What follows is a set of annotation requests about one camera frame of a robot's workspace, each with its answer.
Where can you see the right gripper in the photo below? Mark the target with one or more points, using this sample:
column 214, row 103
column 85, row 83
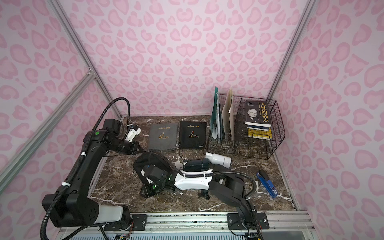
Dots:
column 149, row 186

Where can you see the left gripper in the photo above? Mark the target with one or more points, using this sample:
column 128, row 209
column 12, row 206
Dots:
column 132, row 147

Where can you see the black pouch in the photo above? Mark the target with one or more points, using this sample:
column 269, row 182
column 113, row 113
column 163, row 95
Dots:
column 155, row 166
column 192, row 135

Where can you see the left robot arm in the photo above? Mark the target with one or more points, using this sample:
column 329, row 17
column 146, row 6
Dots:
column 70, row 205

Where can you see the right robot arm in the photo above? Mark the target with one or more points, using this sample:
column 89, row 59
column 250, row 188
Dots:
column 233, row 188

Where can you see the grey hair dryer pouch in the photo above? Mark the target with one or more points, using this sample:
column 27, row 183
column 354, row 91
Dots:
column 163, row 137

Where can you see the white hair dryer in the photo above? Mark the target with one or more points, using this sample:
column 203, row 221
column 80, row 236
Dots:
column 217, row 159

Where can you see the blue stapler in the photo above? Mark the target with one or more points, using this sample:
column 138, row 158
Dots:
column 267, row 183

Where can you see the yellow striped book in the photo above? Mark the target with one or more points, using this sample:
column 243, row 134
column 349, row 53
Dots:
column 260, row 132

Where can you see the black portrait book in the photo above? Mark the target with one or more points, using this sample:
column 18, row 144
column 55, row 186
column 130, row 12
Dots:
column 257, row 113

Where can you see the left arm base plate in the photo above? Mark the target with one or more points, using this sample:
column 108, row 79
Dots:
column 135, row 222

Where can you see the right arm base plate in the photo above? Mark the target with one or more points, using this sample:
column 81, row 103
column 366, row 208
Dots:
column 234, row 222

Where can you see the black wire basket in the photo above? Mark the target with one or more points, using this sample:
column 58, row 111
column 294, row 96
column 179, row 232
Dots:
column 247, row 146

